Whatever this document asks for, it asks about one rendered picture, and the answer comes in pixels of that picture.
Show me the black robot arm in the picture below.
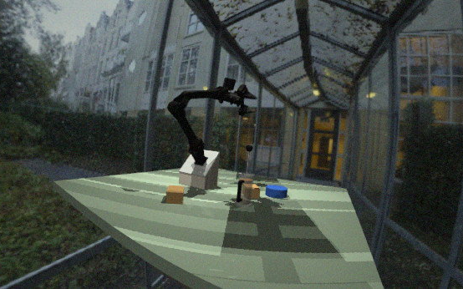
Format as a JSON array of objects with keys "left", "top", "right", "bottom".
[{"left": 167, "top": 78, "right": 236, "bottom": 166}]

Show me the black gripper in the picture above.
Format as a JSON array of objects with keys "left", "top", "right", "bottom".
[{"left": 228, "top": 84, "right": 257, "bottom": 116}]

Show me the french press coffee maker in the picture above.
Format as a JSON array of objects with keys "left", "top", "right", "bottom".
[{"left": 235, "top": 145, "right": 255, "bottom": 207}]

